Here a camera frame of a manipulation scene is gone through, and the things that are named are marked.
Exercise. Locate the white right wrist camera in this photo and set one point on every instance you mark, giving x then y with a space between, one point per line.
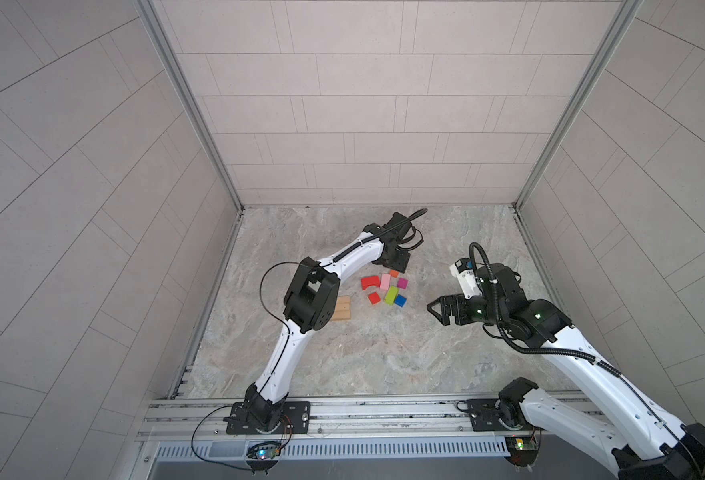
462 271

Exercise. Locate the blue wood cube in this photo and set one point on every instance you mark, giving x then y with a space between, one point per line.
400 301

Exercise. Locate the aluminium corner post left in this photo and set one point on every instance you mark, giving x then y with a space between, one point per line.
150 19

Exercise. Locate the aluminium corner post right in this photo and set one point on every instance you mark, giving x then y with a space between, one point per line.
615 32

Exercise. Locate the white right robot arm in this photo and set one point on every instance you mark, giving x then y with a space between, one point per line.
638 440

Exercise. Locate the aluminium corner post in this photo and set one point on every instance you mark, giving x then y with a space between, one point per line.
150 19
615 32

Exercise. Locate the right circuit board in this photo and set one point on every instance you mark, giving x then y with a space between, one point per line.
517 445

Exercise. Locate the red arch wood block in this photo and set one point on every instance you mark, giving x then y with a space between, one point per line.
370 282

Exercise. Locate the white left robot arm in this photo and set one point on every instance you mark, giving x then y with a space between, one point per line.
309 304

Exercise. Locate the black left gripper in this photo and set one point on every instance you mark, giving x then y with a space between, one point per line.
401 263

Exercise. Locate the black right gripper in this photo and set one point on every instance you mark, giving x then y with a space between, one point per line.
456 303

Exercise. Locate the green wood block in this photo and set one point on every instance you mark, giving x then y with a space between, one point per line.
391 295

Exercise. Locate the pink wood block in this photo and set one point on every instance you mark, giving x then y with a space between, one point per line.
385 282

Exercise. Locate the circuit board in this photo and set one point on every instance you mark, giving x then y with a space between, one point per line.
265 451
517 445

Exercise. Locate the left circuit board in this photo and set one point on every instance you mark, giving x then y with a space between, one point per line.
265 451

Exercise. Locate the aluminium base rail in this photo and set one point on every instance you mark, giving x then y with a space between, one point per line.
338 428

